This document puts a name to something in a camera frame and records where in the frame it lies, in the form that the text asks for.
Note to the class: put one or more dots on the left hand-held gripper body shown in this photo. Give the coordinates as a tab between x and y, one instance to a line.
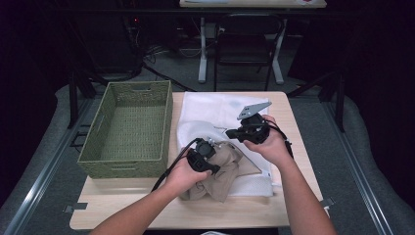
200	153

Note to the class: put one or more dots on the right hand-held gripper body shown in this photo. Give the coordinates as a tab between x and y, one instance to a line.
256	129

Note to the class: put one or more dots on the beige garment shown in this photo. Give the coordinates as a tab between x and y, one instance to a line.
223	182

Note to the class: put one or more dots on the white mesh laundry bag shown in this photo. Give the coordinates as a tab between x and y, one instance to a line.
208	107

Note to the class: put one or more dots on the green woven basket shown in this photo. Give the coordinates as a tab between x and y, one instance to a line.
94	153

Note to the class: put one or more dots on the person's right hand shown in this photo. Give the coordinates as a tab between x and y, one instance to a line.
272	147

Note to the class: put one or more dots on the person's left hand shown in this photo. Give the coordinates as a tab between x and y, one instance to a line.
182	181

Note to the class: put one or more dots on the person's white clothing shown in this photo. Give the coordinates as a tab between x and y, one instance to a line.
211	233

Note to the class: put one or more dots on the desk with white legs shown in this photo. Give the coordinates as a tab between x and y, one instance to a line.
202	58

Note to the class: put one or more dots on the black chair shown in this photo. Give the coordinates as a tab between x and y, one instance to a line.
244	45

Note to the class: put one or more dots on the black metal stand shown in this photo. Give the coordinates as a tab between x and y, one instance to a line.
341	104
72	98

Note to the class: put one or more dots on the grey table edge clip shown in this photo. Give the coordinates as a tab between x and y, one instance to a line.
76	206
329	202

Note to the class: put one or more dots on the dark equipment cabinet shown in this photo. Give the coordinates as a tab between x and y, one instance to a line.
107	42

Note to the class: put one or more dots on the metal floor rail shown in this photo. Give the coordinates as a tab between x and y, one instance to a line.
42	179
359	169

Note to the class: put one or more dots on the black floor bracket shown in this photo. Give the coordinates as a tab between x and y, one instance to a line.
78	135

